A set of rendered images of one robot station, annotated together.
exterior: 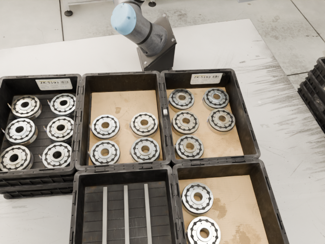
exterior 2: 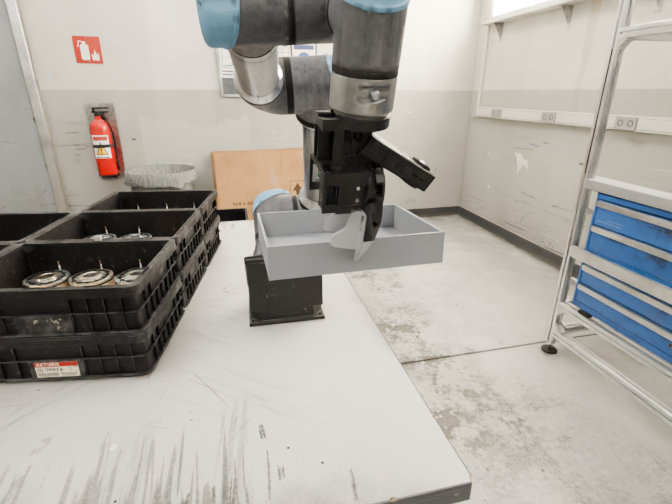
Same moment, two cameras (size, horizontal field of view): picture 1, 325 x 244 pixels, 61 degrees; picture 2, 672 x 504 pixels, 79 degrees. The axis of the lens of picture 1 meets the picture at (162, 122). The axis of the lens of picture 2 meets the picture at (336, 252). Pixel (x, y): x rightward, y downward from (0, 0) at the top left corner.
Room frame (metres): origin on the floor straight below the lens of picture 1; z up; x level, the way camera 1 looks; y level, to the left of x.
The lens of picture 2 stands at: (1.30, -0.97, 1.30)
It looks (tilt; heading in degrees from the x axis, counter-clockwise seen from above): 21 degrees down; 96
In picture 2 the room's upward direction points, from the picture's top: straight up
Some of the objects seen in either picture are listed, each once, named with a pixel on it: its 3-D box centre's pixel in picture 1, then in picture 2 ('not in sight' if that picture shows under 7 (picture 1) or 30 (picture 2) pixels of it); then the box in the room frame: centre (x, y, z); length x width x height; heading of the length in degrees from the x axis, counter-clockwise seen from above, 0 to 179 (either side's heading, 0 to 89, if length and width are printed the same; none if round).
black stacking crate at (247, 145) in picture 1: (203, 119); (77, 285); (0.59, -0.15, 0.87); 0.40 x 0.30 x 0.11; 10
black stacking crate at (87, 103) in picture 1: (123, 124); (126, 243); (0.54, 0.14, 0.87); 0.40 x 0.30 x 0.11; 10
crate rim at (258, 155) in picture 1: (205, 112); (72, 266); (0.59, -0.15, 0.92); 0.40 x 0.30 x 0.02; 10
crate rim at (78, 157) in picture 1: (122, 116); (123, 227); (0.54, 0.14, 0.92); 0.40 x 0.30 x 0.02; 10
